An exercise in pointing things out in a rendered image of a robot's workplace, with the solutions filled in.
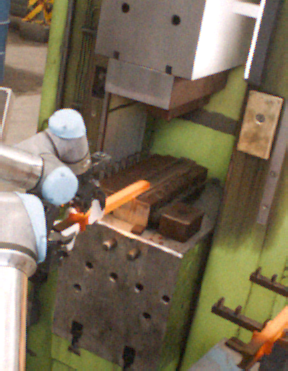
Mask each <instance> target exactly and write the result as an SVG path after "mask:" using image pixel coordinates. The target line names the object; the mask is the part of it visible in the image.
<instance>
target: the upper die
mask: <svg viewBox="0 0 288 371"><path fill-rule="evenodd" d="M229 71H230V69H227V70H224V71H221V72H218V73H215V74H208V75H205V76H202V77H199V78H196V79H193V80H188V79H185V78H181V77H178V76H174V75H171V71H169V72H166V73H164V72H161V71H157V70H154V69H150V68H147V67H143V66H140V65H136V64H133V63H129V62H126V61H122V60H119V59H118V57H114V58H112V57H110V60H109V61H108V67H107V73H106V80H105V87H104V91H105V90H106V91H109V92H112V93H115V94H118V95H122V96H125V97H128V98H131V99H134V100H138V101H141V102H145V103H148V104H151V105H155V106H158V107H161V108H164V109H168V110H169V109H171V108H174V107H177V106H179V105H182V104H184V103H189V102H192V101H194V100H197V99H199V98H201V97H203V96H206V95H208V94H211V93H214V92H216V91H219V90H221V89H224V88H226V83H227V80H228V76H229Z"/></svg>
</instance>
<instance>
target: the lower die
mask: <svg viewBox="0 0 288 371"><path fill-rule="evenodd" d="M180 159H185V160H188V161H191V162H189V163H188V164H186V165H184V166H182V167H181V168H179V169H177V170H176V171H174V172H172V173H170V174H169V175H167V176H165V177H164V178H162V179H160V180H158V181H157V182H155V183H153V184H151V186H150V187H148V188H146V189H145V190H143V191H141V192H139V193H138V194H135V195H133V196H132V199H131V200H129V201H128V202H126V203H124V204H122V205H120V206H119V207H117V208H115V209H113V210H112V212H113V214H110V212H108V213H106V214H108V215H110V216H113V217H116V218H118V219H121V220H123V221H126V222H128V223H131V224H133V225H135V224H140V225H143V226H146V229H147V228H148V227H150V226H151V225H153V224H154V223H156V222H154V223H153V222H152V221H151V219H150V217H151V215H152V214H153V213H154V212H155V209H156V207H157V202H158V199H157V197H156V196H153V195H152V196H151V197H150V199H149V198H148V196H149V195H150V194H151V193H155V192H156V190H158V189H162V188H163V186H164V185H169V182H170V181H171V180H175V179H176V177H178V176H181V175H182V174H183V173H184V172H188V170H189V169H195V170H196V171H197V172H198V180H197V184H198V183H204V182H206V177H207V173H208V167H205V166H202V165H199V164H196V161H194V160H191V159H188V158H185V157H183V156H181V157H179V158H177V157H174V156H171V155H168V154H167V155H165V156H163V155H160V154H157V153H155V154H153V155H151V157H147V158H145V159H144V161H142V160H141V161H139V162H138V164H137V165H134V164H135V163H134V164H132V165H130V167H126V168H124V169H123V171H122V172H120V171H121V170H120V171H118V172H116V174H115V175H113V174H112V175H110V176H108V179H106V178H104V179H102V180H100V181H98V182H99V183H100V186H101V189H103V192H104V194H105V196H106V199H107V198H108V197H110V196H112V195H114V194H116V193H118V192H120V191H122V190H124V189H125V188H127V187H129V186H131V184H133V183H135V182H138V181H140V180H142V179H143V180H144V179H146V178H148V177H149V176H151V175H153V174H155V173H157V172H158V171H160V170H162V169H164V168H166V167H167V166H169V165H171V164H173V163H175V162H176V161H178V160H180ZM189 173H190V174H191V175H192V185H191V188H192V187H193V186H194V183H195V180H196V173H195V172H194V171H190V172H189ZM183 177H184V178H185V179H186V183H187V184H186V189H185V192H186V191H187V190H188V188H189V185H190V176H189V175H187V174H185V175H184V176H183ZM177 181H178V183H179V184H180V192H179V196H180V195H181V194H182V191H183V188H184V180H183V179H182V178H178V179H177ZM171 187H172V188H173V190H174V194H173V198H172V201H173V200H174V199H175V197H176V195H177V191H178V185H177V184H176V183H175V182H172V184H171ZM164 191H165V192H166V193H167V199H166V204H168V203H169V200H170V197H171V193H172V191H171V189H170V188H169V187H165V188H164ZM157 195H158V196H159V198H160V204H159V209H160V208H161V207H162V205H163V203H164V198H165V194H164V193H163V192H162V191H159V192H158V193H157Z"/></svg>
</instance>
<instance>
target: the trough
mask: <svg viewBox="0 0 288 371"><path fill-rule="evenodd" d="M189 162H191V161H188V160H185V159H180V160H178V161H176V162H175V163H173V164H171V165H169V166H167V167H166V168H164V169H162V170H160V171H158V172H157V173H155V174H153V175H151V176H149V177H148V178H146V179H144V180H145V181H148V182H150V186H151V184H153V183H155V182H157V181H158V180H160V179H162V178H164V177H165V176H167V175H169V174H170V173H172V172H174V171H176V170H177V169H179V168H181V167H182V166H184V165H186V164H188V163H189Z"/></svg>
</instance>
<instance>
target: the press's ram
mask: <svg viewBox="0 0 288 371"><path fill-rule="evenodd" d="M259 3H260V0H102V5H101V11H100V19H99V26H98V33H97V40H96V47H95V53H96V54H99V55H102V56H109V57H112V58H114V57H118V59H119V60H122V61H126V62H129V63H133V64H136V65H140V66H143V67H147V68H150V69H154V70H157V71H161V72H164V73H166V72H169V71H171V75H174V76H178V77H181V78H185V79H188V80H193V79H196V78H199V77H202V76H205V75H208V74H215V73H218V72H221V71H224V70H227V69H230V68H233V67H236V66H238V65H241V64H244V63H246V61H247V57H248V53H249V49H250V45H251V40H252V36H253V32H254V29H255V24H256V18H259V13H260V9H261V5H259Z"/></svg>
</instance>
